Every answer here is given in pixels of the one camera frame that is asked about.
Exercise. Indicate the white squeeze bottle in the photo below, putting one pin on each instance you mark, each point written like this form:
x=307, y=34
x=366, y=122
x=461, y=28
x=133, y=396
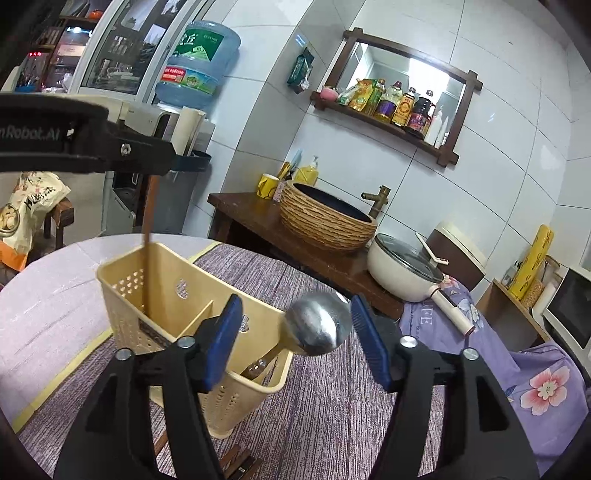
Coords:
x=437, y=128

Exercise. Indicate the metal spoon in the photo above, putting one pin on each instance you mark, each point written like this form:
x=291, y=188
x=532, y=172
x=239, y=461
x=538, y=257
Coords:
x=314, y=323

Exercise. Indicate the woven pattern basin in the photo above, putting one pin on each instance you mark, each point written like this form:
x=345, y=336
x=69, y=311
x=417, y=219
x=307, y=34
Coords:
x=318, y=226

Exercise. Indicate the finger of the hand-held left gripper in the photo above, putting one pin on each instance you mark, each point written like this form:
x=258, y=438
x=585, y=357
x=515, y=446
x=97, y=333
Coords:
x=138, y=154

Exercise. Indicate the window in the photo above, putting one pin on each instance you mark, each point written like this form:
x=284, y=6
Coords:
x=138, y=46

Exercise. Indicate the dark soy sauce bottle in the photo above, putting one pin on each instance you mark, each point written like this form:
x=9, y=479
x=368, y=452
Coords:
x=421, y=117

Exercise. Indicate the glass jar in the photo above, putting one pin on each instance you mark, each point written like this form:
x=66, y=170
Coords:
x=535, y=293

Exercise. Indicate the blue water bottle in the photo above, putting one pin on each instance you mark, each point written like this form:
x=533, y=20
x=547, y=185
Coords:
x=198, y=60

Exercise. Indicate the red yellow label bottle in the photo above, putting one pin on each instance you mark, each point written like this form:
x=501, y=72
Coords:
x=404, y=110

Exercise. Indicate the green capped oil bottle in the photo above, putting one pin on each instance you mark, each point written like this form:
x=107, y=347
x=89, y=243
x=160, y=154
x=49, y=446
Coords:
x=377, y=97

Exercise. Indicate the white microwave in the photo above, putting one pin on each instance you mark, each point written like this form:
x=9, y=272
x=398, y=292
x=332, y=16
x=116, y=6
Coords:
x=572, y=309

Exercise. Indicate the small clear bottle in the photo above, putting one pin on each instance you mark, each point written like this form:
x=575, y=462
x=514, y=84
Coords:
x=509, y=277

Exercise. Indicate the wooden stool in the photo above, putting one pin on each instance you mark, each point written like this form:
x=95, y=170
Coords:
x=62, y=214

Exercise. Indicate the brown white rice cooker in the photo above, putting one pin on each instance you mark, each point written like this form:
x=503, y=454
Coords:
x=461, y=258

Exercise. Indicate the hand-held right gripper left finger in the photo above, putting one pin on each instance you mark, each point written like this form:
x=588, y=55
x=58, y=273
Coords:
x=226, y=341

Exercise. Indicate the green yellow sachet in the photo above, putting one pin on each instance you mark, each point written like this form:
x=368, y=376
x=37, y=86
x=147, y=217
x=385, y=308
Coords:
x=347, y=96

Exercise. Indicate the printed snack bag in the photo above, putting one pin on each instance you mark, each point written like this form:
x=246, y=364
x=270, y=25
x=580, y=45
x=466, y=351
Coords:
x=27, y=217

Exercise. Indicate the pink bowl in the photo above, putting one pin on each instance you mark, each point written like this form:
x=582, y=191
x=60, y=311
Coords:
x=329, y=93

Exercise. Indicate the purple floral cloth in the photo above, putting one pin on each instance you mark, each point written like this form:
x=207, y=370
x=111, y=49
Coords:
x=531, y=383

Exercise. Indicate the green hanging packet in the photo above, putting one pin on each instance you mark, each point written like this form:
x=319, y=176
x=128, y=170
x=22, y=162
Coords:
x=300, y=69

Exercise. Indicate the cream plastic utensil holder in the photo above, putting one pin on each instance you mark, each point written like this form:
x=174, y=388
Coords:
x=166, y=277

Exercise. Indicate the dark blue cup holder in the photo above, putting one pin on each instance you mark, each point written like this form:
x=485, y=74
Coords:
x=198, y=161

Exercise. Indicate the white rice paddle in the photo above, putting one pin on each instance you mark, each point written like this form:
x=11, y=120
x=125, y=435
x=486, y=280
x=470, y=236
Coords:
x=429, y=251

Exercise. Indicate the yellow soap dispenser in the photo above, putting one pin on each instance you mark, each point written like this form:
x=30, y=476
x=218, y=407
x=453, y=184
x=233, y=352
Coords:
x=305, y=174

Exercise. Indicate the brass faucet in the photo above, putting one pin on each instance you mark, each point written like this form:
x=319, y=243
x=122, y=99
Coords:
x=379, y=198

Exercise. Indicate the yellow wrap roll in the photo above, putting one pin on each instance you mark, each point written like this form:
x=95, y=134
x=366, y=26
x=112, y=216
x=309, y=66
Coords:
x=531, y=263

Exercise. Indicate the wooden framed mirror shelf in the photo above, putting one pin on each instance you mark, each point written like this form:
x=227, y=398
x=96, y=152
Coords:
x=415, y=57

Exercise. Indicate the grey water dispenser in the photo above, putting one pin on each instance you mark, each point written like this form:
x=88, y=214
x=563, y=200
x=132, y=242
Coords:
x=184, y=203

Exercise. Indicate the wooden side shelf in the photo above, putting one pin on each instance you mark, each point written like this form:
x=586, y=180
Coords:
x=508, y=314

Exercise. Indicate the purple label bottle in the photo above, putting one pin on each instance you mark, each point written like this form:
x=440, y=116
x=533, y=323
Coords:
x=388, y=105

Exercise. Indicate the dark wooden washstand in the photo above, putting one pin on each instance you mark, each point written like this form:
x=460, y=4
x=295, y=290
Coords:
x=249, y=214

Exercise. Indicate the yellow oil pouch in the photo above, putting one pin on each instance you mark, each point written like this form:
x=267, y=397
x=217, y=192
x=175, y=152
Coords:
x=361, y=96

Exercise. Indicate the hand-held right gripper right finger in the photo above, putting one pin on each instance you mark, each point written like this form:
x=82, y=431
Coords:
x=369, y=341

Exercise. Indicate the white pan with glass lid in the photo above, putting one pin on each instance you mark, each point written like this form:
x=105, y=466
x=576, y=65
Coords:
x=392, y=272

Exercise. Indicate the yellow mug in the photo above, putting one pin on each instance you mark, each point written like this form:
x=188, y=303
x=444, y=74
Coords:
x=268, y=187

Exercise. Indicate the purple striped table mat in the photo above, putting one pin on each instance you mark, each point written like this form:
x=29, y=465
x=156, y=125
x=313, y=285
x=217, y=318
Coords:
x=323, y=415

